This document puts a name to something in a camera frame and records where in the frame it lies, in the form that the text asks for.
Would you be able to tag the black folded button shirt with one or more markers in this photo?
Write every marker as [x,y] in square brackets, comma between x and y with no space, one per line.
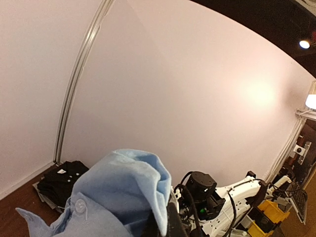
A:
[57,184]

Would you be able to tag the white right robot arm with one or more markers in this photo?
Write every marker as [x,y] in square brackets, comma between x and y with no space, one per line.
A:
[248,208]

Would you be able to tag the aluminium left corner post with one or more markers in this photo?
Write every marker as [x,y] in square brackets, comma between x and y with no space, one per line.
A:
[77,70]

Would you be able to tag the yellow storage bin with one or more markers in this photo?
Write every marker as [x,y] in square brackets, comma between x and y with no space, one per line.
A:
[265,218]

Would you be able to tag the grey folded shirt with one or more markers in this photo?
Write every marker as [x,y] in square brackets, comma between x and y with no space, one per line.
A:
[46,200]

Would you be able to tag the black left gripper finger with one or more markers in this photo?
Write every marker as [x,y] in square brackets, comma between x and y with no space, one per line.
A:
[174,224]

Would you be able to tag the light blue long sleeve shirt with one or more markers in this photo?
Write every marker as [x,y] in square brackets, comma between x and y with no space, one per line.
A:
[114,198]

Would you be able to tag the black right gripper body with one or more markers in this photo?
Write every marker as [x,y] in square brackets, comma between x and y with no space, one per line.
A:
[202,188]

